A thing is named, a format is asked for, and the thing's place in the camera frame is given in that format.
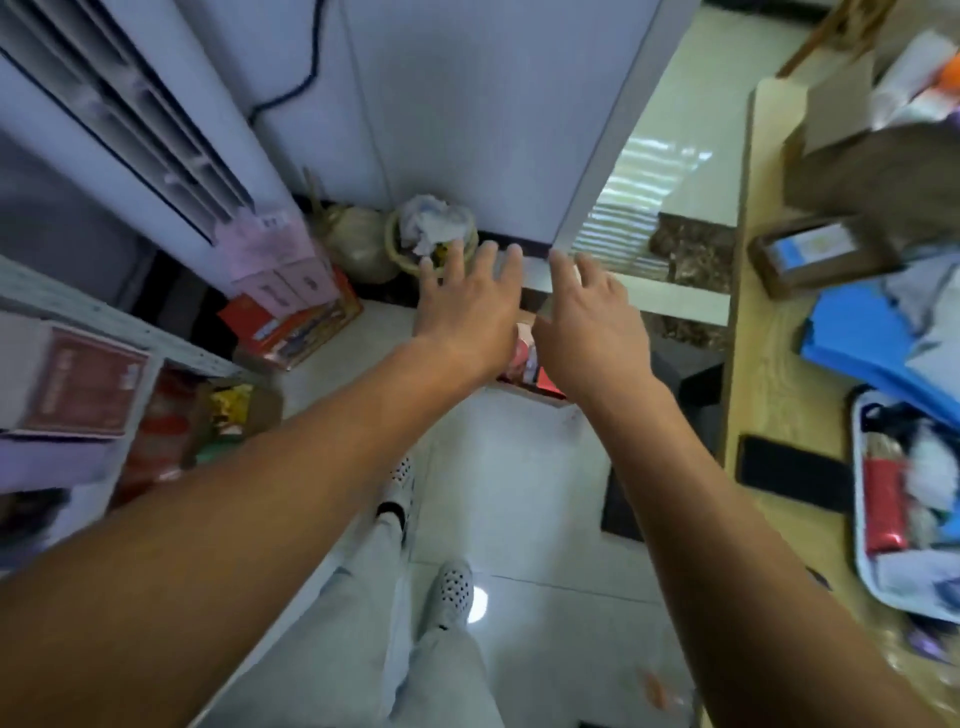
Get light wooden table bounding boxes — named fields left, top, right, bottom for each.
left=697, top=75, right=960, bottom=728

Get person's left forearm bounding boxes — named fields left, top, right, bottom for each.
left=0, top=337, right=467, bottom=728

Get waste basket with rubbish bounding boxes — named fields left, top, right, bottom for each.
left=315, top=192, right=482, bottom=287

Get white standing air conditioner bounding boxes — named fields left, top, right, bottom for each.
left=0, top=0, right=302, bottom=294

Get red tube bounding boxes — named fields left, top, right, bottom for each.
left=862, top=457, right=911, bottom=557

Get wooden chair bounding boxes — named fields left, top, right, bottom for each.
left=777, top=0, right=902, bottom=80

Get person's grey trousers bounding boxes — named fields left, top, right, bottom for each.
left=195, top=517, right=504, bottom=728

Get dark grey furniture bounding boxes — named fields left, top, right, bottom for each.
left=600, top=337, right=729, bottom=542

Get person's white shoe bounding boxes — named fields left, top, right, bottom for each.
left=420, top=559, right=479, bottom=639
left=375, top=454, right=417, bottom=545

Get person's right forearm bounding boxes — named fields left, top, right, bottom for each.
left=592, top=375, right=947, bottom=728

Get white tray of clutter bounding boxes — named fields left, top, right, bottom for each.
left=850, top=387, right=960, bottom=624

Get black flat device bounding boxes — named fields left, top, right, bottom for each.
left=735, top=435, right=857, bottom=515

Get black wall cable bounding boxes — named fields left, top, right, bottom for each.
left=247, top=0, right=329, bottom=129

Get crumpled brown carton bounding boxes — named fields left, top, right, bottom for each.
left=783, top=30, right=960, bottom=249

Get person's left hand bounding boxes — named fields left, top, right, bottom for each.
left=412, top=240, right=527, bottom=384

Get white metal shelving unit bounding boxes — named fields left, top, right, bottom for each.
left=0, top=255, right=287, bottom=564

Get wooden tray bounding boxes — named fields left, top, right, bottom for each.
left=747, top=214, right=902, bottom=299

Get colourful flat box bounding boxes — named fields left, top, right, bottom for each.
left=220, top=270, right=365, bottom=372

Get blue folder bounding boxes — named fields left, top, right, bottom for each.
left=799, top=277, right=960, bottom=429

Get person's right hand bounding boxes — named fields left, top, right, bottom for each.
left=532, top=247, right=657, bottom=414

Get brown cardboard box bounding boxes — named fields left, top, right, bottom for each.
left=495, top=307, right=579, bottom=407

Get pink carton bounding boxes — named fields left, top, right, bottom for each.
left=210, top=207, right=344, bottom=317

